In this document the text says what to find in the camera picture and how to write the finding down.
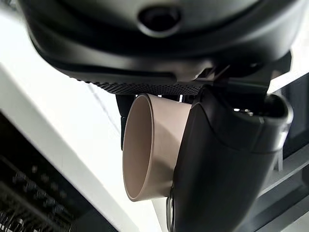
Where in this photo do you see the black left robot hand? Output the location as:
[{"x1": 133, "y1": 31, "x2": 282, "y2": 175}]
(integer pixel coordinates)
[{"x1": 16, "y1": 0, "x2": 308, "y2": 232}]

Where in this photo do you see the beige plastic cup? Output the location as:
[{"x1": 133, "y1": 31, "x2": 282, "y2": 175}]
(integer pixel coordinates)
[{"x1": 122, "y1": 93, "x2": 192, "y2": 203}]

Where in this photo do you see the white dishwasher door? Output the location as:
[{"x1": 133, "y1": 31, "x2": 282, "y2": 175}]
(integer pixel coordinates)
[{"x1": 0, "y1": 14, "x2": 169, "y2": 232}]

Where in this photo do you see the black dishwasher rack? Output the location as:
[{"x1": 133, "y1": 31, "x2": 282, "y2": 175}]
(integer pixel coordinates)
[{"x1": 0, "y1": 110, "x2": 114, "y2": 232}]

